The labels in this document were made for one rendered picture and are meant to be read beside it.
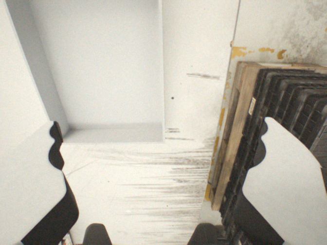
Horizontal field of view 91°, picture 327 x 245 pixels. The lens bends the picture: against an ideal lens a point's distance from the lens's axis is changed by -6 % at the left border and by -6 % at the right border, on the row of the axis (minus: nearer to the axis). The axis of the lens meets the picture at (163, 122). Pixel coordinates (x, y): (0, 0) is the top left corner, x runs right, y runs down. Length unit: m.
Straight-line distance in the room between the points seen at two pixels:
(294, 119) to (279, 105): 0.10
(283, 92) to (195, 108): 0.52
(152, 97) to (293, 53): 1.03
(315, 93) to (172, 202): 0.57
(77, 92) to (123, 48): 0.12
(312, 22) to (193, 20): 1.02
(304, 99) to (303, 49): 0.59
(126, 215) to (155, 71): 0.44
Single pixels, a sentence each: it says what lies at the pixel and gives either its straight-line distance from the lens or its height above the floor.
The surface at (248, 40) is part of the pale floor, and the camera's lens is 1.10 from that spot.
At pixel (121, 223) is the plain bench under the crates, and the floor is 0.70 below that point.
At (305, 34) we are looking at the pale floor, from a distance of 1.25.
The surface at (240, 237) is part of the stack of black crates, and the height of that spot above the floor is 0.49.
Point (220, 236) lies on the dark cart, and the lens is 2.10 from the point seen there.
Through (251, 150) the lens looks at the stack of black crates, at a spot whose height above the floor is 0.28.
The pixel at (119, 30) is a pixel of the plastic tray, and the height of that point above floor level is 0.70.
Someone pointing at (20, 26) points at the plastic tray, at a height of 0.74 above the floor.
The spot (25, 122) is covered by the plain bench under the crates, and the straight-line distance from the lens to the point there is 0.45.
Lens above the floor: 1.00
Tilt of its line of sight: 59 degrees down
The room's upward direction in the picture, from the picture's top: 179 degrees counter-clockwise
